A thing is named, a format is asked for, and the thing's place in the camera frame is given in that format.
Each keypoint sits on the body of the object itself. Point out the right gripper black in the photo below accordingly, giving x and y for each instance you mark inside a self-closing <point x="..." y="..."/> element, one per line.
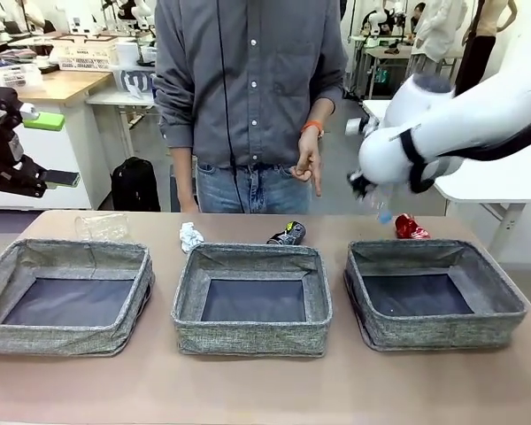
<point x="358" y="182"/>

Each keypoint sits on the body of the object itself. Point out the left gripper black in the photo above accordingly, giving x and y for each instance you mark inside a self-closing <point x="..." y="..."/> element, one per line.
<point x="9" y="146"/>

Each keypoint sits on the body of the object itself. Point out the clear plastic bottle blue cap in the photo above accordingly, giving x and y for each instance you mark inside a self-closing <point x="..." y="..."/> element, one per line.
<point x="379" y="203"/>

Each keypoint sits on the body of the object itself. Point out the crushed red drink can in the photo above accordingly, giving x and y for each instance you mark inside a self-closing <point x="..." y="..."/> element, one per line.
<point x="407" y="226"/>

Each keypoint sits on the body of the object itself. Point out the clear plastic cup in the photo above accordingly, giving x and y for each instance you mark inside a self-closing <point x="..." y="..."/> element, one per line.
<point x="102" y="228"/>

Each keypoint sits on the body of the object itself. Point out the white paper ball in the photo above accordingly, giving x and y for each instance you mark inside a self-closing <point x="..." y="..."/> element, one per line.
<point x="190" y="237"/>

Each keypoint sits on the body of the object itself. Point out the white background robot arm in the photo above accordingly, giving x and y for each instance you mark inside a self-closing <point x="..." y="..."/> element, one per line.
<point x="380" y="15"/>

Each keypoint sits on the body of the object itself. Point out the person's left forearm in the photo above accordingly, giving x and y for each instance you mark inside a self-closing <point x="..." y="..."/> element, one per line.
<point x="320" y="110"/>

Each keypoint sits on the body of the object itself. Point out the person's right forearm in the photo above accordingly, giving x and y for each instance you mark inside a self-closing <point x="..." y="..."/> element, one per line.
<point x="181" y="177"/>

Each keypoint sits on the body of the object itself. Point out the person's left hand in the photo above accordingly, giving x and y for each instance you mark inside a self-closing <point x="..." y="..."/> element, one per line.
<point x="309" y="152"/>

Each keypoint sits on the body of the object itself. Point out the person's right hand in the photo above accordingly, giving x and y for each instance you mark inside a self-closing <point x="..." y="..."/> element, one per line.
<point x="189" y="207"/>

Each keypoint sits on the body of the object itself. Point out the wooden top white table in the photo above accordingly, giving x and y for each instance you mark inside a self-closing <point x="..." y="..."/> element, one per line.
<point x="66" y="82"/>

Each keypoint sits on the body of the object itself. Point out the orange wristband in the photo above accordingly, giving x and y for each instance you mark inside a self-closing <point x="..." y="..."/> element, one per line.
<point x="310" y="127"/>

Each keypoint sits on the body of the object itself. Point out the small white table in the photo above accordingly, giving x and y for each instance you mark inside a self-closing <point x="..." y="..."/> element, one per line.
<point x="115" y="98"/>

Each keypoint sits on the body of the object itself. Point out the clear plastic storage box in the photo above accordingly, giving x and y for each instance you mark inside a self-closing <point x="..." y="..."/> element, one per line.
<point x="17" y="75"/>

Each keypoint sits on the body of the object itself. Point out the crushed black drink can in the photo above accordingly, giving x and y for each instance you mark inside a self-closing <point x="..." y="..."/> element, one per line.
<point x="287" y="234"/>

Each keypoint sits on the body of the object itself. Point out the black backpack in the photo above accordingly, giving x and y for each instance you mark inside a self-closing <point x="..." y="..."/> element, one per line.
<point x="135" y="183"/>

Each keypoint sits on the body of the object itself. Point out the white plastic crate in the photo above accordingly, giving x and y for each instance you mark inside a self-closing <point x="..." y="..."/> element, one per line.
<point x="84" y="55"/>

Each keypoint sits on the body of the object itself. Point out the blue box white logo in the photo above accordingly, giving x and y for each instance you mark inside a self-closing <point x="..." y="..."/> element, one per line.
<point x="135" y="82"/>

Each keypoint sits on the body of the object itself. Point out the white plastic container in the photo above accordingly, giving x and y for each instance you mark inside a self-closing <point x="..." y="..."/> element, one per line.
<point x="126" y="52"/>

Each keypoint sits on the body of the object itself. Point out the grey button shirt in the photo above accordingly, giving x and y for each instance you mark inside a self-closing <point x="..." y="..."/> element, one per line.
<point x="265" y="88"/>

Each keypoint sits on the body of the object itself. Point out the blue jeans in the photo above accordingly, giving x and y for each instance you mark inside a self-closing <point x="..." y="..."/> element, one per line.
<point x="217" y="190"/>

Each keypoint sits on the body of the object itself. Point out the grey fabric basket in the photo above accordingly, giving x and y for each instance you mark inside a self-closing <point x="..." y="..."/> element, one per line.
<point x="438" y="329"/>
<point x="48" y="336"/>
<point x="248" y="338"/>

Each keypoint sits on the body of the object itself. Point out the mannequin in white clothes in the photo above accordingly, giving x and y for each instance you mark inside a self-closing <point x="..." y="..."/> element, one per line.
<point x="438" y="26"/>

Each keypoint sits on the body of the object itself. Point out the seated person dark hair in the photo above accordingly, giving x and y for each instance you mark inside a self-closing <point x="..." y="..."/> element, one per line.
<point x="418" y="13"/>

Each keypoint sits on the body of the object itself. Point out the grey metal frame table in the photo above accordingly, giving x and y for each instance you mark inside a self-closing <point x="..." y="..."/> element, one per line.
<point x="389" y="53"/>

